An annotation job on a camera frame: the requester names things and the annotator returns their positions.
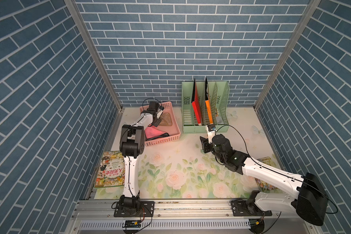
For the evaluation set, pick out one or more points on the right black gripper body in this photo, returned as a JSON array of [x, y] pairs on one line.
[[207, 147]]

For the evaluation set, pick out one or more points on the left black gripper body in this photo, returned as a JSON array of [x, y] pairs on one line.
[[157, 121]]

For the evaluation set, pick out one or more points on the brown striped dishcloth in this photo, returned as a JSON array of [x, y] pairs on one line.
[[166, 120]]

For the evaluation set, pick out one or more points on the pink and grey dishcloth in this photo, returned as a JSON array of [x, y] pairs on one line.
[[152, 133]]

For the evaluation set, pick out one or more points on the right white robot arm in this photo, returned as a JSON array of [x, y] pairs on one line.
[[301, 194]]

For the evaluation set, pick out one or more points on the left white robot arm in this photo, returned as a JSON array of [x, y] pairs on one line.
[[132, 144]]

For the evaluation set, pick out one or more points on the pink plastic basket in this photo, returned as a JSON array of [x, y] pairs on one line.
[[146, 119]]

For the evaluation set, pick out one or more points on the red folder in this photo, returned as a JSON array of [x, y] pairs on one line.
[[195, 104]]

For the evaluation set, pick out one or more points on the orange folder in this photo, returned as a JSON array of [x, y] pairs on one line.
[[207, 102]]

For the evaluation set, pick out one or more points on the green file organizer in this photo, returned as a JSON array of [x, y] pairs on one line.
[[218, 96]]

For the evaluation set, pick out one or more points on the right illustrated picture book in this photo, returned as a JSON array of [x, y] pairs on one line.
[[264, 186]]

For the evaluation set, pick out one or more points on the illustrated picture book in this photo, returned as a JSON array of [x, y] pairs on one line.
[[111, 171], [264, 186]]

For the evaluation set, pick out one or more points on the left illustrated picture book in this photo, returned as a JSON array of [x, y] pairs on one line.
[[111, 171]]

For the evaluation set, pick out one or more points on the small black circuit board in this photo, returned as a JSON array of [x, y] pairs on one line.
[[136, 224]]

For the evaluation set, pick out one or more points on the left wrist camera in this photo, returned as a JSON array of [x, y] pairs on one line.
[[155, 107]]

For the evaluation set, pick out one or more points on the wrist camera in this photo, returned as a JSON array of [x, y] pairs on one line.
[[211, 132], [155, 107]]

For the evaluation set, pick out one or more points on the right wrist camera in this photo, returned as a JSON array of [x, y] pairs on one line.
[[211, 132]]

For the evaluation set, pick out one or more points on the white slotted cable duct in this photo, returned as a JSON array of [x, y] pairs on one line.
[[168, 224]]

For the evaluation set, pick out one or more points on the aluminium mounting rail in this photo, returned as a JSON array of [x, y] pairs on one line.
[[96, 209]]

